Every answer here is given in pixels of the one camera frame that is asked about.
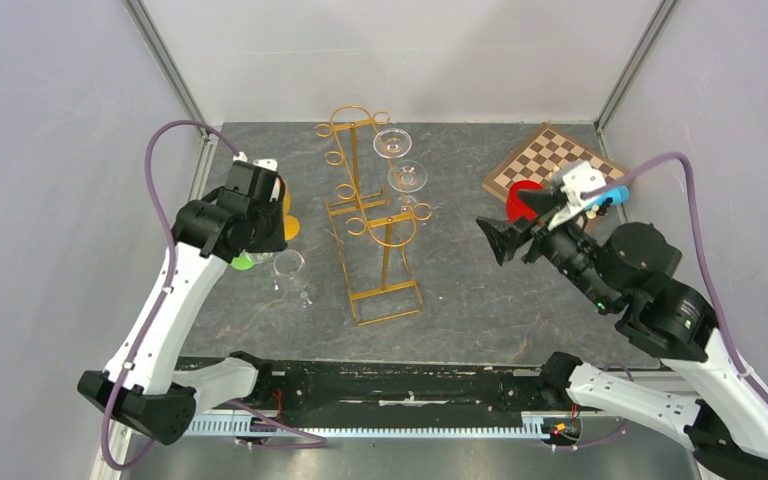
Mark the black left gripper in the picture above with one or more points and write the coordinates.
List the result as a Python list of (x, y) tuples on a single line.
[(277, 241)]

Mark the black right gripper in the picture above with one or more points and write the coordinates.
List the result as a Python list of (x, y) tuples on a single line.
[(502, 236)]

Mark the red wine glass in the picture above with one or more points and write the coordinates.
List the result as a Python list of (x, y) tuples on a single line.
[(526, 199)]

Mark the orange wine glass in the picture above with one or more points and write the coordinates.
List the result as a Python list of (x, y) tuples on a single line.
[(291, 223)]

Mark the green wine glass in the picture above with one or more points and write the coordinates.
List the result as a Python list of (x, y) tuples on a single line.
[(242, 262)]

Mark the clear wine glass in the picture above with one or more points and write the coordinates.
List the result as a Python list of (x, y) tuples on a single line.
[(267, 276), (392, 143), (292, 277), (407, 176)]

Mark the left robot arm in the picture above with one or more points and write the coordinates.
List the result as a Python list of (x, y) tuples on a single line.
[(141, 381)]

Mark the wooden chessboard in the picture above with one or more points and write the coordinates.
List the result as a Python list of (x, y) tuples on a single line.
[(535, 163)]

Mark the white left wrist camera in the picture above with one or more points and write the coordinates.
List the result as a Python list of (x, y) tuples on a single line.
[(269, 164)]

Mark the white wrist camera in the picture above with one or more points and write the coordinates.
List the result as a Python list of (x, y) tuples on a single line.
[(573, 181), (269, 164)]

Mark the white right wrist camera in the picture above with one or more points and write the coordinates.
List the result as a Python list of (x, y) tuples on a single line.
[(573, 181)]

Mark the gold wire glass rack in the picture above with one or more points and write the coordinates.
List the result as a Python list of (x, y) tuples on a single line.
[(391, 232)]

